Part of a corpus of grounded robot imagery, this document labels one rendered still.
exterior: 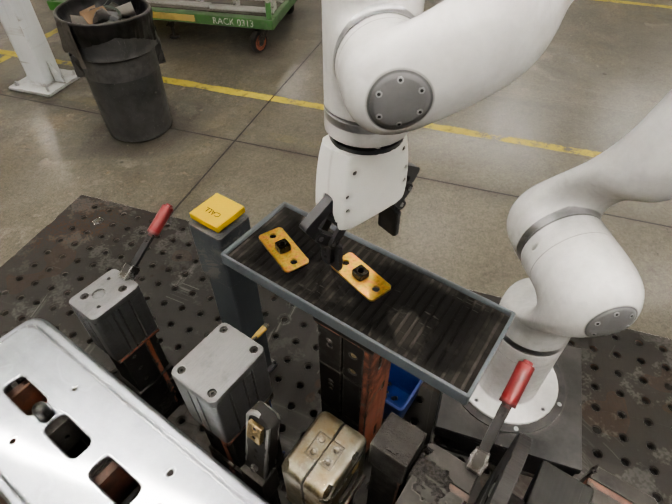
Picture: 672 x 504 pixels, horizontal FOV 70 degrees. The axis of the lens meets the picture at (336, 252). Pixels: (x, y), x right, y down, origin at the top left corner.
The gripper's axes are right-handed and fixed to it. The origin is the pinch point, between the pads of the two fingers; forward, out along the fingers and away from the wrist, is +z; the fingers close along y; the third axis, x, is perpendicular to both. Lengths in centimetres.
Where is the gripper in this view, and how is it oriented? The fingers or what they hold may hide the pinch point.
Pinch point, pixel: (361, 240)
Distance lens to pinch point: 59.0
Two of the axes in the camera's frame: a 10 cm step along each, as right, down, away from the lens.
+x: 6.4, 5.5, -5.4
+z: 0.0, 7.0, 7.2
